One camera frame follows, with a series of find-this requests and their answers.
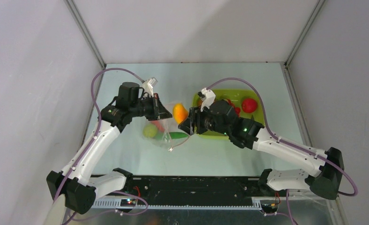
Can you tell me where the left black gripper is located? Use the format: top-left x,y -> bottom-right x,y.
130,93 -> 172,121

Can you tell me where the red chili pepper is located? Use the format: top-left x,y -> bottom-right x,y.
150,120 -> 165,133

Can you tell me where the green cucumber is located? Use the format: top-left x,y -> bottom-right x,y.
154,132 -> 188,141

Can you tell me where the yellow orange mango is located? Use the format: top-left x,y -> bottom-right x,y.
172,103 -> 189,125

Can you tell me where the clear zip top bag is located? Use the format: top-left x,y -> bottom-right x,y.
142,101 -> 190,152

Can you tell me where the green pear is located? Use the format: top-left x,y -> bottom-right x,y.
142,124 -> 159,138

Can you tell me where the green plastic bin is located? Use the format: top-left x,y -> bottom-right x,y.
192,89 -> 265,140

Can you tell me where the red apple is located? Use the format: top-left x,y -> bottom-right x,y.
241,98 -> 258,113

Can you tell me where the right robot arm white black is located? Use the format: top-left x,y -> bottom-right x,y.
173,100 -> 344,200

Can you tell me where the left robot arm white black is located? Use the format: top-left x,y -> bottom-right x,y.
46,78 -> 172,214

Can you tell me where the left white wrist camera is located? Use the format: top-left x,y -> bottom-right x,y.
141,77 -> 158,97

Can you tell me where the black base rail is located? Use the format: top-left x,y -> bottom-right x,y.
104,175 -> 289,207

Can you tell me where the right aluminium corner post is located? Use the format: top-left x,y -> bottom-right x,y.
284,0 -> 326,68

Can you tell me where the aluminium corner post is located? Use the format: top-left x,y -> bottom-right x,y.
64,0 -> 106,68
284,0 -> 326,68

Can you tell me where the left aluminium corner post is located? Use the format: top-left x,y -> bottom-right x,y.
64,0 -> 106,68

